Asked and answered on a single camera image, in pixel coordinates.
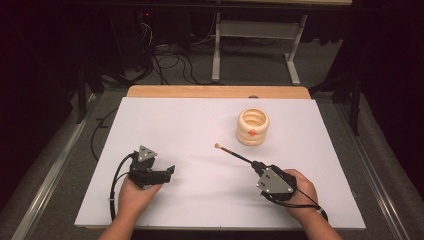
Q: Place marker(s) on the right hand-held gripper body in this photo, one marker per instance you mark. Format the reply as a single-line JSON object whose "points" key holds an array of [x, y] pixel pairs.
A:
{"points": [[274, 182]]}

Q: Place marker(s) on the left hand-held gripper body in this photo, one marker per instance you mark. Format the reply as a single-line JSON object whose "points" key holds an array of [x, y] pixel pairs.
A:
{"points": [[146, 175]]}

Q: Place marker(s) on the person's left hand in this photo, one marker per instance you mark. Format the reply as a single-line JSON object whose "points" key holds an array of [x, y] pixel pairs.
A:
{"points": [[136, 200]]}

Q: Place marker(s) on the person's right hand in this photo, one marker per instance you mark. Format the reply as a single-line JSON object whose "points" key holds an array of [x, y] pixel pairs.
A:
{"points": [[305, 196]]}

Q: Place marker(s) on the cream ribbed round pot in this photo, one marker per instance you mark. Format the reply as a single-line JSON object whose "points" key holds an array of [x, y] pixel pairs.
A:
{"points": [[252, 133]]}

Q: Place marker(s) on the white board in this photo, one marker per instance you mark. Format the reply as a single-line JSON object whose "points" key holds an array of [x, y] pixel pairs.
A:
{"points": [[206, 133]]}

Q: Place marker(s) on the wooden table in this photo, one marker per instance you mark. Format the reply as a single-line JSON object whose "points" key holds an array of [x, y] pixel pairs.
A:
{"points": [[216, 91]]}

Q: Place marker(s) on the black metal stand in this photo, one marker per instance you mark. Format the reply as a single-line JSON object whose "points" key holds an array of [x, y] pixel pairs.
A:
{"points": [[81, 96], [355, 100]]}

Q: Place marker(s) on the aluminium floor rail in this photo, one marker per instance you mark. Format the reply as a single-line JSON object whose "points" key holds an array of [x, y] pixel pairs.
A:
{"points": [[50, 186], [376, 180]]}

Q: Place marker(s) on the white metal table frame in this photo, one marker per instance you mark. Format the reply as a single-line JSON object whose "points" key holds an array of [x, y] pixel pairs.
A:
{"points": [[216, 50]]}

